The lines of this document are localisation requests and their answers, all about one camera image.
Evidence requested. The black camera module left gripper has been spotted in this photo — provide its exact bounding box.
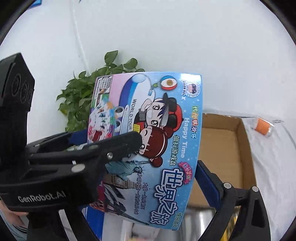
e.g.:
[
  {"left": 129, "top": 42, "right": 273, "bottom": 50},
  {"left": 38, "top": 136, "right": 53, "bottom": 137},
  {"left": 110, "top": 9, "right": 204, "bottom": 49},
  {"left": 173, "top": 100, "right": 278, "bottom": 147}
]
[{"left": 1, "top": 53, "right": 35, "bottom": 174}]

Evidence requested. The silver metal cylinder tin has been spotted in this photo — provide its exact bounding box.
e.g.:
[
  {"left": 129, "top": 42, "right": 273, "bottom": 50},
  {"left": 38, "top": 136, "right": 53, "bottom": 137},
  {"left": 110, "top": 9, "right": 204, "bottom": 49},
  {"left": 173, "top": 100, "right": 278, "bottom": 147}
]
[{"left": 179, "top": 208, "right": 215, "bottom": 240}]

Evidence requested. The blue cartoon board game box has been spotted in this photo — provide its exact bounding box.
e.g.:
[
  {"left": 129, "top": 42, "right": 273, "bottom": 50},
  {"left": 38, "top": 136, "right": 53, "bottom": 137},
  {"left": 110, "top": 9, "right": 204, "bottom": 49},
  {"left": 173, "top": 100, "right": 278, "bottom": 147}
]
[{"left": 85, "top": 72, "right": 203, "bottom": 236}]

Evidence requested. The orange capped clear container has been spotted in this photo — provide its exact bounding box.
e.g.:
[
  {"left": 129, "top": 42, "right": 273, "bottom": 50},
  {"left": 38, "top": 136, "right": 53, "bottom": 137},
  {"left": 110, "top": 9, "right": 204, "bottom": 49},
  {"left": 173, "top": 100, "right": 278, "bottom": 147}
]
[{"left": 252, "top": 118, "right": 274, "bottom": 137}]

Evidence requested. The person left hand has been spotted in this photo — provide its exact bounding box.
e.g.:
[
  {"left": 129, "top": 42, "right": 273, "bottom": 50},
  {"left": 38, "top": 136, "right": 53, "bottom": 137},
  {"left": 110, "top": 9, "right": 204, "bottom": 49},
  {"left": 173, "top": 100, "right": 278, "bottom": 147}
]
[{"left": 0, "top": 200, "right": 28, "bottom": 227}]

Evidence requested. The green potted plant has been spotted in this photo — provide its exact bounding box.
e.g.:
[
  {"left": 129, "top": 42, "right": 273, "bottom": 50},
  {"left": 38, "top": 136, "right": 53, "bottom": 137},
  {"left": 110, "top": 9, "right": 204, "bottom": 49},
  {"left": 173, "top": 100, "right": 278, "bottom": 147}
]
[{"left": 56, "top": 50, "right": 145, "bottom": 132}]

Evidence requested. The brown cardboard tray box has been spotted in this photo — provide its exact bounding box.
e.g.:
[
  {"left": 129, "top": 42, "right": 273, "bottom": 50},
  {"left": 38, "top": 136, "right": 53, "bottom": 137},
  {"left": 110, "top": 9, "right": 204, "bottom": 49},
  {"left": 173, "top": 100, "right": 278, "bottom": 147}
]
[{"left": 187, "top": 112, "right": 258, "bottom": 208}]

